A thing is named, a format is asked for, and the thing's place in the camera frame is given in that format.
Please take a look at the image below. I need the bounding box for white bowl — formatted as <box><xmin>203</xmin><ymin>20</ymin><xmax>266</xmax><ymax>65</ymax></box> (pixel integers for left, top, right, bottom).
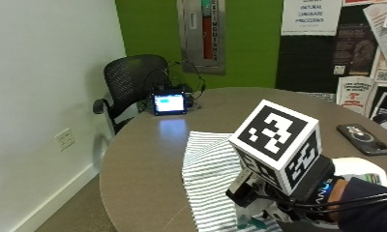
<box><xmin>330</xmin><ymin>157</ymin><xmax>387</xmax><ymax>189</ymax></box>

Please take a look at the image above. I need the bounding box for green white packet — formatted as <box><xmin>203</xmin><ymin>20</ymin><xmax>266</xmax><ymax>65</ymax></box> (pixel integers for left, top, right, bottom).
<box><xmin>343</xmin><ymin>173</ymin><xmax>383</xmax><ymax>186</ymax></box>

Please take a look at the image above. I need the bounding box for black smartphone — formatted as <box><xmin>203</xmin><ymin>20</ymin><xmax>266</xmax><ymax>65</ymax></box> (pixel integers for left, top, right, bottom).
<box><xmin>335</xmin><ymin>123</ymin><xmax>387</xmax><ymax>158</ymax></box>

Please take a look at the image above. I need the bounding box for teal plastic object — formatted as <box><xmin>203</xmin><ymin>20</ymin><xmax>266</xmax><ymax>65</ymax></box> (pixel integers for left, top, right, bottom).
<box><xmin>238</xmin><ymin>215</ymin><xmax>268</xmax><ymax>230</ymax></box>

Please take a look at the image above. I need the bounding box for white marker cube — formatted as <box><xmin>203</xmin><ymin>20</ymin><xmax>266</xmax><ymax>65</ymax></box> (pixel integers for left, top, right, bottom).
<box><xmin>228</xmin><ymin>99</ymin><xmax>324</xmax><ymax>196</ymax></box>

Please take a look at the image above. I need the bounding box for green white striped cloth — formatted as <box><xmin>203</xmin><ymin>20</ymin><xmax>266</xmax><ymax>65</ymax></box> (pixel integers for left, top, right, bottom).
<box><xmin>181</xmin><ymin>130</ymin><xmax>287</xmax><ymax>232</ymax></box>

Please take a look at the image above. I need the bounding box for white flyer red print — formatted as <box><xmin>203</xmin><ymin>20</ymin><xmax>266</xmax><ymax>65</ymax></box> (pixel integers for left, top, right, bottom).
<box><xmin>335</xmin><ymin>75</ymin><xmax>378</xmax><ymax>116</ymax></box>

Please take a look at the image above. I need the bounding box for black bulletin board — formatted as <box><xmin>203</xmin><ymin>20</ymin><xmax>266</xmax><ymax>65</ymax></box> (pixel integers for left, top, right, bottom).
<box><xmin>275</xmin><ymin>0</ymin><xmax>387</xmax><ymax>121</ymax></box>

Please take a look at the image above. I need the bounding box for small black screen device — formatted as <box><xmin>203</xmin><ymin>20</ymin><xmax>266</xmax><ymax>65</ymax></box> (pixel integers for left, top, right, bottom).
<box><xmin>150</xmin><ymin>90</ymin><xmax>189</xmax><ymax>117</ymax></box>

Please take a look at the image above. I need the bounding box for dark poster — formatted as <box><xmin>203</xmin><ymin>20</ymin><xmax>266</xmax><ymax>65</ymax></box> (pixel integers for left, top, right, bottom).
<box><xmin>332</xmin><ymin>22</ymin><xmax>379</xmax><ymax>77</ymax></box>

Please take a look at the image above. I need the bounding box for white poster blue text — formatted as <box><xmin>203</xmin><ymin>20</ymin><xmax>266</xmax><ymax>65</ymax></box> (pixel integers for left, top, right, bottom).
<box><xmin>280</xmin><ymin>0</ymin><xmax>344</xmax><ymax>37</ymax></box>

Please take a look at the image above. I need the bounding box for red fire extinguisher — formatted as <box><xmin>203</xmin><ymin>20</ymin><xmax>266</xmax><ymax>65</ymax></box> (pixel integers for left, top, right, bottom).
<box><xmin>202</xmin><ymin>0</ymin><xmax>215</xmax><ymax>61</ymax></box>

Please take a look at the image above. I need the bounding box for black mesh office chair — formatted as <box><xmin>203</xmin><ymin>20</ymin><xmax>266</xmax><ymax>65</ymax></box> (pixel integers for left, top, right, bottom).
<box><xmin>93</xmin><ymin>53</ymin><xmax>173</xmax><ymax>135</ymax></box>

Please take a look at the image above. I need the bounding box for steel fire extinguisher cabinet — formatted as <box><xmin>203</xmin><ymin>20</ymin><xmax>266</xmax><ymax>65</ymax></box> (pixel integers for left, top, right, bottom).
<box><xmin>175</xmin><ymin>0</ymin><xmax>228</xmax><ymax>76</ymax></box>

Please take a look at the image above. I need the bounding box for black glove cable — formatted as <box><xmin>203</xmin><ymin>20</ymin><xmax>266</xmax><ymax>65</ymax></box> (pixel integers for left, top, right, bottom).
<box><xmin>262</xmin><ymin>188</ymin><xmax>387</xmax><ymax>215</ymax></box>

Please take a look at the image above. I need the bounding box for black palm camera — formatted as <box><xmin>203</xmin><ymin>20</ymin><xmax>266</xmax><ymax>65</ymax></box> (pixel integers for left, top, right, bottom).
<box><xmin>225</xmin><ymin>168</ymin><xmax>266</xmax><ymax>209</ymax></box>

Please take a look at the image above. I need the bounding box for black cables bundle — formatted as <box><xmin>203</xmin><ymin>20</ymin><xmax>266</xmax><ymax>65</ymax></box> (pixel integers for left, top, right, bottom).
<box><xmin>166</xmin><ymin>59</ymin><xmax>209</xmax><ymax>112</ymax></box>

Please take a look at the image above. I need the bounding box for white wall outlet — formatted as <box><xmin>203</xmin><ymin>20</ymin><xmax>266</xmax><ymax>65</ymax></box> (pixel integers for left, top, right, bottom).
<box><xmin>54</xmin><ymin>127</ymin><xmax>77</xmax><ymax>153</ymax></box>

